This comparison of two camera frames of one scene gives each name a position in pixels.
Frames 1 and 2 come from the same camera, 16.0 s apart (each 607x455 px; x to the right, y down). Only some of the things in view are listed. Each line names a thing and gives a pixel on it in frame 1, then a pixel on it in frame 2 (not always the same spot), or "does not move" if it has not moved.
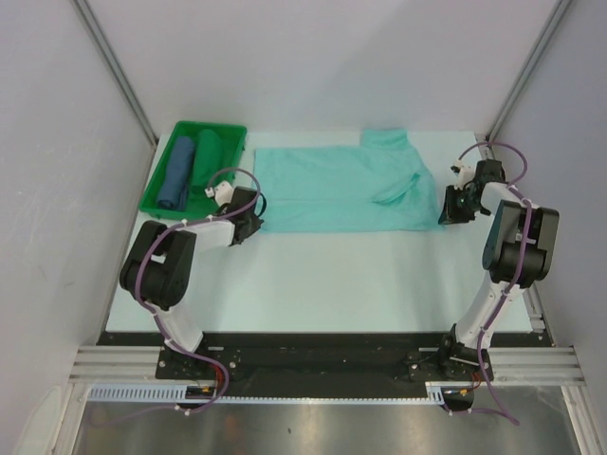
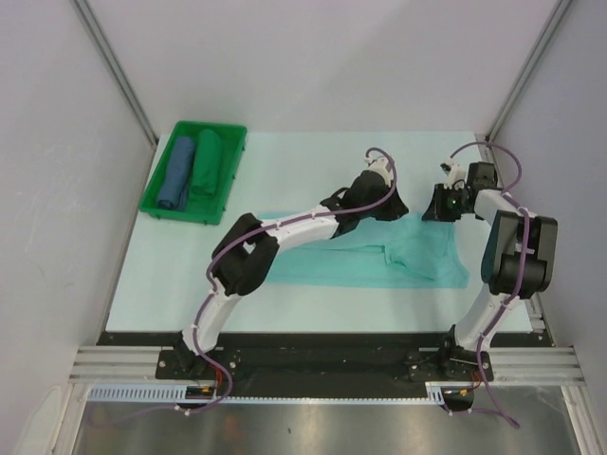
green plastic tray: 191,154 does not move
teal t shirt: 377,187 -> 402,249
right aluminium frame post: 560,10 does not move
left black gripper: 254,226 -> 395,208
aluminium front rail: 543,366 does not move
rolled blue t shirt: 174,185 does not move
